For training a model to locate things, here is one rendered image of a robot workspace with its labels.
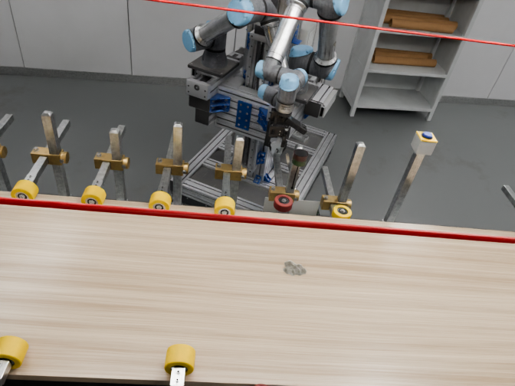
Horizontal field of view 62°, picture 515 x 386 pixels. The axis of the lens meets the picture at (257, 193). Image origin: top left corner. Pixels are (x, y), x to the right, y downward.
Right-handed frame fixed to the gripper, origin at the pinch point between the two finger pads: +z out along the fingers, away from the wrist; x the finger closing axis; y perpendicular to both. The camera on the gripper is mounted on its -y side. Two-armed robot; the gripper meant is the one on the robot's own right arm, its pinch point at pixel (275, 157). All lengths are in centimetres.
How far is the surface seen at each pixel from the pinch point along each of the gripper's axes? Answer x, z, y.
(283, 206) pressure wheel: 0.0, -7.9, -46.2
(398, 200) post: -55, -6, -33
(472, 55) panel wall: -233, 26, 262
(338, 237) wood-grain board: -21, -7, -62
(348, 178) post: -28.0, -15.8, -32.9
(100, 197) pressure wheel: 71, -13, -56
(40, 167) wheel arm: 99, -13, -41
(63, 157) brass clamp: 92, -13, -33
